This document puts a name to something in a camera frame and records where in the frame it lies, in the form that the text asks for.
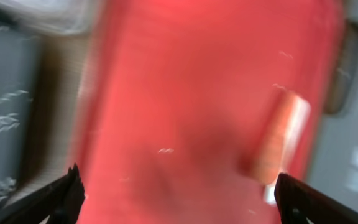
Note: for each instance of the white spoon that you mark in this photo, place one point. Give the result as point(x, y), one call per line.
point(297, 123)

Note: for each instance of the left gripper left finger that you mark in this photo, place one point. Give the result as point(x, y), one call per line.
point(59, 202)

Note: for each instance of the orange carrot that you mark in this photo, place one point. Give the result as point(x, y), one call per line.
point(267, 161)

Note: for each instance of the clear plastic bin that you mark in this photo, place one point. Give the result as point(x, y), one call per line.
point(58, 17)

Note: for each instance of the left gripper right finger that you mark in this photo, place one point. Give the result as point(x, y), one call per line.
point(299, 203)

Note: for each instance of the black tray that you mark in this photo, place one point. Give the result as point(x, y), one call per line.
point(20, 54)

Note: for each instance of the red serving tray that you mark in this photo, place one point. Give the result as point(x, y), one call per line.
point(180, 99)

